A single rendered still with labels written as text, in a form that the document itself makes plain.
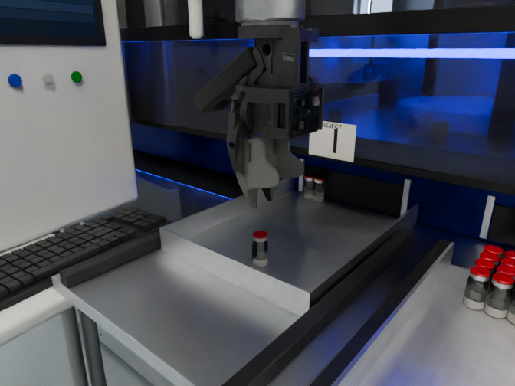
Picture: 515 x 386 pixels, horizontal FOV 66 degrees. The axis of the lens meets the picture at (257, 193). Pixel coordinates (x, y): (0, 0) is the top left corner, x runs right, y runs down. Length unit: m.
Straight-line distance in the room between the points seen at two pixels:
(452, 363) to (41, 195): 0.75
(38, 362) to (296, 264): 1.48
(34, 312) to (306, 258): 0.40
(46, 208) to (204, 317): 0.52
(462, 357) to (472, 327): 0.05
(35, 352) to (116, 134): 1.21
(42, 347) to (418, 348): 1.70
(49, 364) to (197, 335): 1.47
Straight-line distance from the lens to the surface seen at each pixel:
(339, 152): 0.66
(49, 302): 0.69
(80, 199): 0.94
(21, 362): 1.94
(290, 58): 0.43
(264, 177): 0.46
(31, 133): 0.86
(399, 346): 0.44
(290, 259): 0.57
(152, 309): 0.49
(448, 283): 0.57
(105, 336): 1.70
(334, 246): 0.61
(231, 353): 0.42
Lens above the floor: 1.16
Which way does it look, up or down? 20 degrees down
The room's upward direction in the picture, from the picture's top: straight up
